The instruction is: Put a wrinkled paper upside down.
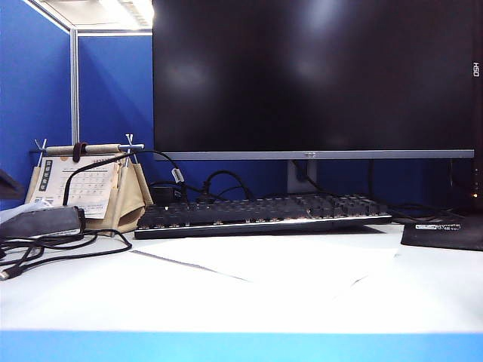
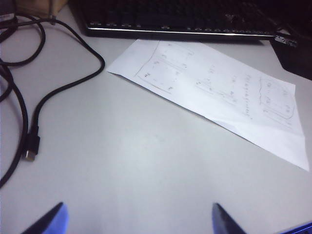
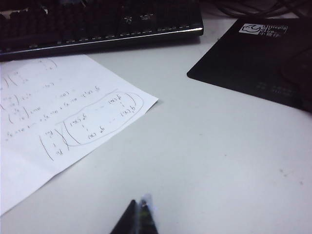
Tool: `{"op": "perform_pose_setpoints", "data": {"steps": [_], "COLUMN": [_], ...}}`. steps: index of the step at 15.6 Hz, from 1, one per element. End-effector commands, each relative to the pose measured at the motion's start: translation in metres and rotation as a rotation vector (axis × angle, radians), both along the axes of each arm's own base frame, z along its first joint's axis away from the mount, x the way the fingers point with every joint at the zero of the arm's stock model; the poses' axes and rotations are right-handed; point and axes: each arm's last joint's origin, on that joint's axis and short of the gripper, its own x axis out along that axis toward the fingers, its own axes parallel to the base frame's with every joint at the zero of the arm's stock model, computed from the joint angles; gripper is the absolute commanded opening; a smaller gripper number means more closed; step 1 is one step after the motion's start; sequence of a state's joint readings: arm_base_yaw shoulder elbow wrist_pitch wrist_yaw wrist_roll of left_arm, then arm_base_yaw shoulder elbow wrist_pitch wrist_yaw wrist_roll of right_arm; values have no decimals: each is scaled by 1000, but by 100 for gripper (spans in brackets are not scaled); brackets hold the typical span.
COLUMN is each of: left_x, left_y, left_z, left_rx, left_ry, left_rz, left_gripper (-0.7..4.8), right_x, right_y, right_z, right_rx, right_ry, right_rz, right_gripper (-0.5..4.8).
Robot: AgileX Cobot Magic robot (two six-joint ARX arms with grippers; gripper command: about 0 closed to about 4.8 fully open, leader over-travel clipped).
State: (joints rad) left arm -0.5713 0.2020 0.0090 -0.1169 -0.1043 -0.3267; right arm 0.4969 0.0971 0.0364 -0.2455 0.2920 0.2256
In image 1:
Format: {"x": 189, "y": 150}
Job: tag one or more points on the white calendar card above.
{"x": 88, "y": 188}

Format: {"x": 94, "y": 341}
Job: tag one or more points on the black mouse pad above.
{"x": 441, "y": 238}

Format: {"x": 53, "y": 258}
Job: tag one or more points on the aluminium partition frame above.
{"x": 74, "y": 94}

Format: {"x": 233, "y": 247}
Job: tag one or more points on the grey monitor stand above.
{"x": 293, "y": 184}

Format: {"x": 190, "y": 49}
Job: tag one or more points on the grey soft pouch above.
{"x": 37, "y": 222}

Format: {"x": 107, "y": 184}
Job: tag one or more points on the black power adapter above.
{"x": 162, "y": 194}

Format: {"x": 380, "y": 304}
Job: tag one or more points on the large black computer monitor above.
{"x": 302, "y": 75}

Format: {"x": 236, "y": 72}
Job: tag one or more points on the black mechanical keyboard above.
{"x": 264, "y": 212}

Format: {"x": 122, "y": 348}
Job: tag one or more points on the dark grey flat object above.
{"x": 9, "y": 186}

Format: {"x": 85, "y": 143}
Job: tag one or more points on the white handwritten paper sheet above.
{"x": 283, "y": 260}

